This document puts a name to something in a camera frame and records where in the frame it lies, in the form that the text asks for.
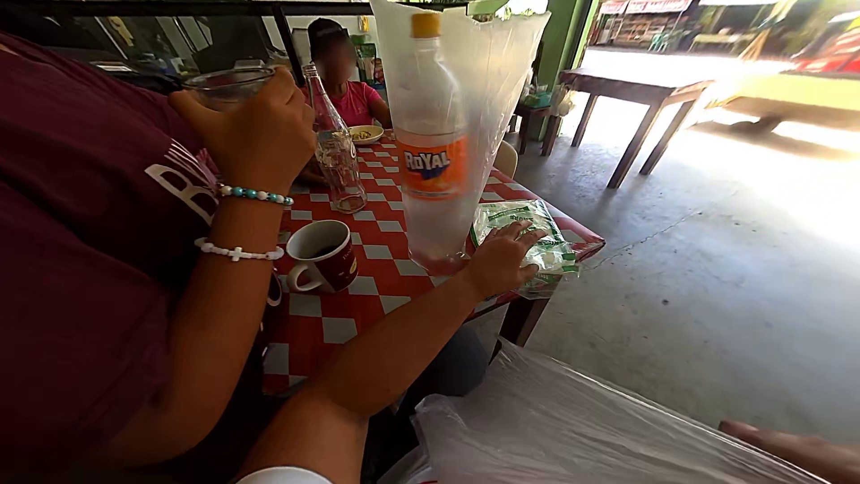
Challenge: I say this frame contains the person's right hand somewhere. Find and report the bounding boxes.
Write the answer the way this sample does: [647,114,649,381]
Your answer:
[718,420,860,484]

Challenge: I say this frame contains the person's left hand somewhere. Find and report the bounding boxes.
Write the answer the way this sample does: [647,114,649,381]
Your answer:
[465,220,548,301]

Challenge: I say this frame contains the green and white plastic pack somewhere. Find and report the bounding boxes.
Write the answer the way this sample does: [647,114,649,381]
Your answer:
[471,199,579,300]

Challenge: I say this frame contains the person's left forearm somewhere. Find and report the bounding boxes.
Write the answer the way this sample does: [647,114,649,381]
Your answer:
[236,268,482,484]

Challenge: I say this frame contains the beige plastic chair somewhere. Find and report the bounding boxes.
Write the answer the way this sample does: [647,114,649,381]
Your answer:
[493,140,519,180]

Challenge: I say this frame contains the plastic bottle with orange label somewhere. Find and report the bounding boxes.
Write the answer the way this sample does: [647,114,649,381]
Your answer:
[393,13,469,276]

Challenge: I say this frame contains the small dark wooden table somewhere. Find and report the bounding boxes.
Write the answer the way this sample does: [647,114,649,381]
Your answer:
[509,101,564,157]

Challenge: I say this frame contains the person's legs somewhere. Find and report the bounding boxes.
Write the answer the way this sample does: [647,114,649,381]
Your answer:
[363,324,490,484]

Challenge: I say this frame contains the red and white checkered tablecloth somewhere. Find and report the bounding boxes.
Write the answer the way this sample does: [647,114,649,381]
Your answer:
[262,129,606,396]

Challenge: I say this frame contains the translucent plastic bag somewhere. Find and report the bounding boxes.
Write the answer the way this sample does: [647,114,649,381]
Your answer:
[378,337,834,484]

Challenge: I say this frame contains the brown wooden table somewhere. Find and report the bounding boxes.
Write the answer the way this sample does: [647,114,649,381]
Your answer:
[559,67,716,190]

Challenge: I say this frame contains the dark red and white mug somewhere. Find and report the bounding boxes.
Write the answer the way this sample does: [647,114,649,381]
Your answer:
[286,220,359,294]

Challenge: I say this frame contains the clear glass bottle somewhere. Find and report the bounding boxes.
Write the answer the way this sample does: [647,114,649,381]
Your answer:
[302,63,368,215]

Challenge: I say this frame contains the shop stall with red signs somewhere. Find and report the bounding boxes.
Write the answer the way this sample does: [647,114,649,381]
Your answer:
[591,0,794,55]

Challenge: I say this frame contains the yellow and red vehicle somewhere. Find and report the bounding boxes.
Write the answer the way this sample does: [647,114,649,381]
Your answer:
[705,10,860,138]

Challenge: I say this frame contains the clear glass bowl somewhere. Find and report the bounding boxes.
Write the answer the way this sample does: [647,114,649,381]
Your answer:
[183,66,278,112]

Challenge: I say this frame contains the glass display case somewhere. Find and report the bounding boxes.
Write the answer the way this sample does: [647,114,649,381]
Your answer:
[0,0,377,95]

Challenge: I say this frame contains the green post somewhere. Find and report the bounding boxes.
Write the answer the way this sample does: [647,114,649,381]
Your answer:
[531,0,601,141]

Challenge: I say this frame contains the turquoise and white bead bracelet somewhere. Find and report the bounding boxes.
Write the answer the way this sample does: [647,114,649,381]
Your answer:
[218,184,295,207]

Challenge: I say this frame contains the white bracelet with cross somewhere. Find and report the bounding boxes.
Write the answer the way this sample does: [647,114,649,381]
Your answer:
[195,237,285,262]

